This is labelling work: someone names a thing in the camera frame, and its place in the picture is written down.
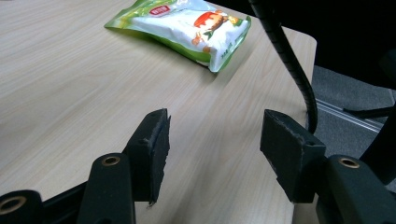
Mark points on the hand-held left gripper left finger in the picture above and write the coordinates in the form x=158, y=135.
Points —
x=149, y=155

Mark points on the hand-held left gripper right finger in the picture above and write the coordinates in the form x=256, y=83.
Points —
x=292, y=155

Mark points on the green and white food packet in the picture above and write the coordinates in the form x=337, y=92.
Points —
x=180, y=28

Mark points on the black metal stand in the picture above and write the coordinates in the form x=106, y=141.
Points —
x=367, y=112

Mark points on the aluminium floor rail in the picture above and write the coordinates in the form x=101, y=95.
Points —
x=345, y=113

